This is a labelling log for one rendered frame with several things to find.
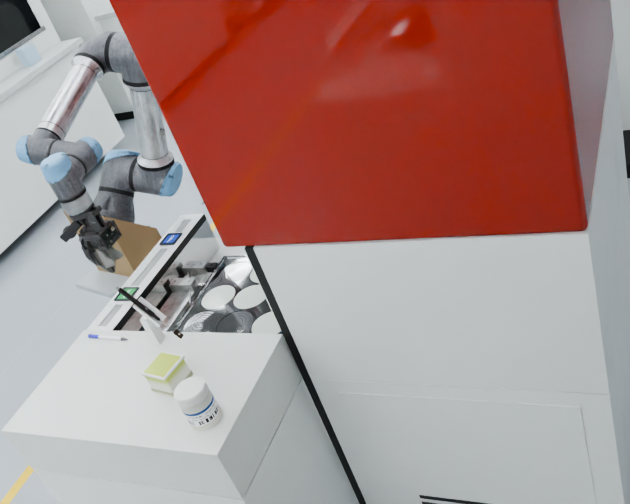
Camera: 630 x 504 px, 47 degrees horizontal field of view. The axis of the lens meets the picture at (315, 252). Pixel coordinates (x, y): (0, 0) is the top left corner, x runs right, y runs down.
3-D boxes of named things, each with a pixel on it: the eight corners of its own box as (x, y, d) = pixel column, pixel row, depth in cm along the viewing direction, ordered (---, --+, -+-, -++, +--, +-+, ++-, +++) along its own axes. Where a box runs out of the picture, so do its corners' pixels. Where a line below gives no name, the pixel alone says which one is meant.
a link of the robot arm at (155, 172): (147, 179, 250) (120, 24, 216) (188, 186, 247) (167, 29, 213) (131, 199, 241) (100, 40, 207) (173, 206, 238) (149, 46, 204)
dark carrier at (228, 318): (329, 256, 204) (328, 255, 204) (283, 343, 179) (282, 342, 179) (226, 260, 220) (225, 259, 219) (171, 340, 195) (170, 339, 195)
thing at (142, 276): (220, 247, 242) (204, 212, 235) (133, 368, 203) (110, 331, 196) (197, 248, 247) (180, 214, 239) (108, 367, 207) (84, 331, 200)
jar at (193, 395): (227, 407, 157) (210, 376, 151) (213, 433, 152) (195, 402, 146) (200, 405, 160) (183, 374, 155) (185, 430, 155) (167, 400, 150)
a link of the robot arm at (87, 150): (65, 130, 198) (43, 151, 189) (103, 136, 195) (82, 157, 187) (71, 156, 203) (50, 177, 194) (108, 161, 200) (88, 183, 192)
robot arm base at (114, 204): (79, 213, 242) (84, 184, 243) (118, 222, 253) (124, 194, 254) (103, 216, 232) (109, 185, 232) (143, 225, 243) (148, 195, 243)
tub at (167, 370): (195, 376, 168) (184, 354, 165) (176, 400, 164) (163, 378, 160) (172, 370, 173) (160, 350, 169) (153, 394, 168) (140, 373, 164)
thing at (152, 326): (178, 335, 183) (156, 295, 176) (171, 346, 181) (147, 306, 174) (159, 335, 186) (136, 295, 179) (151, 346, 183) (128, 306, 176)
